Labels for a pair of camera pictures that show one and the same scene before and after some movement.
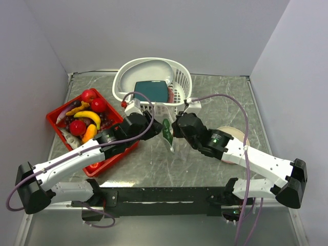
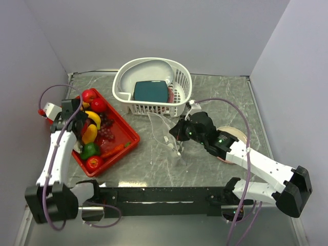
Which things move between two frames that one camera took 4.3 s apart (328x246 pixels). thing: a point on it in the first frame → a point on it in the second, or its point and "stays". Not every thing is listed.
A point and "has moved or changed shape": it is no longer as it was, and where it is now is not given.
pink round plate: x=237 y=134 stays
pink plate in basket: x=170 y=95 stays
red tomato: x=98 y=105 stays
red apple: x=88 y=95 stays
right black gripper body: x=178 y=132 → x=186 y=131
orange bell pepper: x=90 y=133 stays
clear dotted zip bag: x=178 y=147 has moved or changed shape
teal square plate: x=156 y=90 stays
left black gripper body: x=149 y=120 → x=83 y=117
